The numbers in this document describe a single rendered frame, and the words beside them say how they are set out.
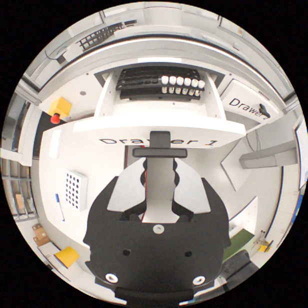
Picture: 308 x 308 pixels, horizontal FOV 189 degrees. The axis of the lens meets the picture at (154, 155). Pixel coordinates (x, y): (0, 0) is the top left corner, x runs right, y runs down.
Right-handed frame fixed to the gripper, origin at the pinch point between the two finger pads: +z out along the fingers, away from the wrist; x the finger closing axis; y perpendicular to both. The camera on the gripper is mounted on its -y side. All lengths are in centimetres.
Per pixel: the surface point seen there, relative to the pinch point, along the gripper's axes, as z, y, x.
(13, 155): -8, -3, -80
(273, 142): 65, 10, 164
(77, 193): 3.8, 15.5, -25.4
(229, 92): 11.7, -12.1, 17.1
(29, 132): 12, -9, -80
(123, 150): 14.9, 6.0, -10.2
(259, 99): 9.3, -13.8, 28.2
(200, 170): 74, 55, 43
